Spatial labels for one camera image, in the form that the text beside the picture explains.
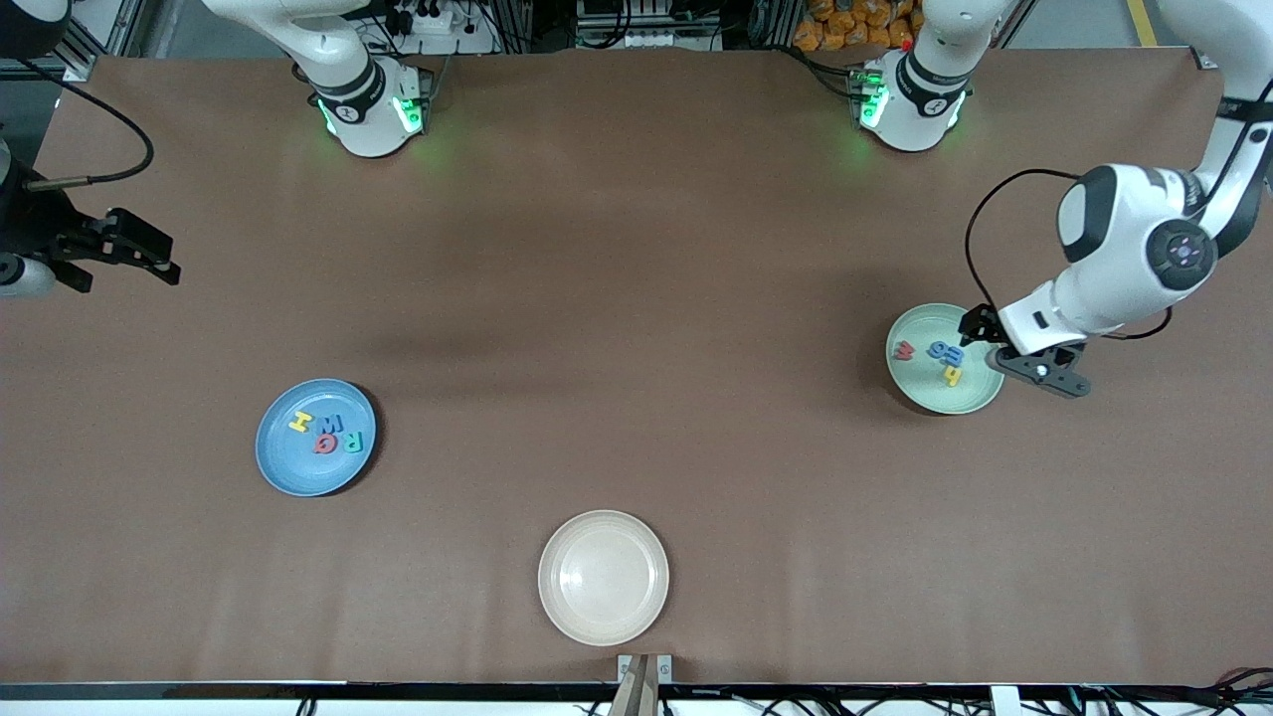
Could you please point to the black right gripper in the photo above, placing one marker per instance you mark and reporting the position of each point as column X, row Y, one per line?
column 38, row 231

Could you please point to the red lowercase foam letter w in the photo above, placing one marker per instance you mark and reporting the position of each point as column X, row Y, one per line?
column 903, row 350

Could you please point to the red uppercase foam letter Q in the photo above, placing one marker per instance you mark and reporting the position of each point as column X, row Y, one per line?
column 321, row 446

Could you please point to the beige plate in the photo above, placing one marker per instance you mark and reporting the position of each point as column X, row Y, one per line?
column 603, row 577

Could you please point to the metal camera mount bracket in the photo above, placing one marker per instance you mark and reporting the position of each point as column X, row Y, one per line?
column 644, row 686

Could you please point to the pile of orange objects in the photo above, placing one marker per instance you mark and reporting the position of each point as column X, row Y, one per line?
column 835, row 25

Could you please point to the blue foam letter W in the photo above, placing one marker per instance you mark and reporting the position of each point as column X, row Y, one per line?
column 332, row 423

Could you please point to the teal foam letter R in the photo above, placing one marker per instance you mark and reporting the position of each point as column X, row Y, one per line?
column 351, row 443

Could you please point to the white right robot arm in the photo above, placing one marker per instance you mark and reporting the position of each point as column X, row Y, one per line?
column 368, row 129

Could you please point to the blue plate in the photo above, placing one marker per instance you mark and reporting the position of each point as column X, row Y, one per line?
column 298, row 472

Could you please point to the green plate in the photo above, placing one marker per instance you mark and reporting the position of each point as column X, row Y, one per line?
column 925, row 388

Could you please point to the white power strip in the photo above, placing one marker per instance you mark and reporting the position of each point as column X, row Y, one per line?
column 453, row 42

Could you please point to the yellow uppercase foam letter H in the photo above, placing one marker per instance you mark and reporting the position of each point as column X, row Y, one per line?
column 300, row 422

